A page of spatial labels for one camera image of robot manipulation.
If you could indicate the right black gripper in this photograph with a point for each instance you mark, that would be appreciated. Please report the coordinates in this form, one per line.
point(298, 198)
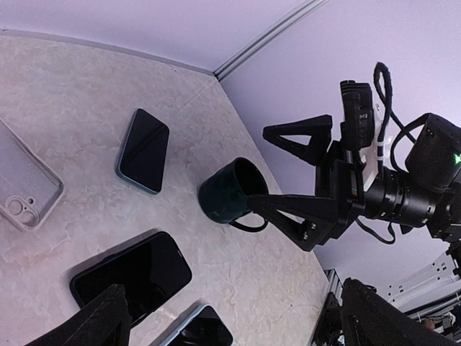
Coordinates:
point(309, 221)

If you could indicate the black phone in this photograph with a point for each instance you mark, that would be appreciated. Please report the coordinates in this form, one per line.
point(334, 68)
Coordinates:
point(142, 157)

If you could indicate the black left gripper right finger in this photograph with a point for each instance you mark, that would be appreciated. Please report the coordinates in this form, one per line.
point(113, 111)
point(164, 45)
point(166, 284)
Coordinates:
point(367, 319)

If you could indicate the light blue phone case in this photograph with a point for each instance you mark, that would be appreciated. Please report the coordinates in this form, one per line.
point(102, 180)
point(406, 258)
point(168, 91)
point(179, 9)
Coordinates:
point(169, 336)

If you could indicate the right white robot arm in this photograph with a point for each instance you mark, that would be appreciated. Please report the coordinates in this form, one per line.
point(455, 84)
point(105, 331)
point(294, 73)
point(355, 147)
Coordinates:
point(424, 194)

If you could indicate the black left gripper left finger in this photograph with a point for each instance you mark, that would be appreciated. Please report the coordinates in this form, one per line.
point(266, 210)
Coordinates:
point(104, 321)

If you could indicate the dark green mug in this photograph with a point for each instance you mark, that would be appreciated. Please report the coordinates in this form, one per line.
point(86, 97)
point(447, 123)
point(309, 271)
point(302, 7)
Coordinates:
point(223, 196)

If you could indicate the clear white phone case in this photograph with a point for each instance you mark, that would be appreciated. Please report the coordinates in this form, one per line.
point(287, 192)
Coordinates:
point(30, 189)

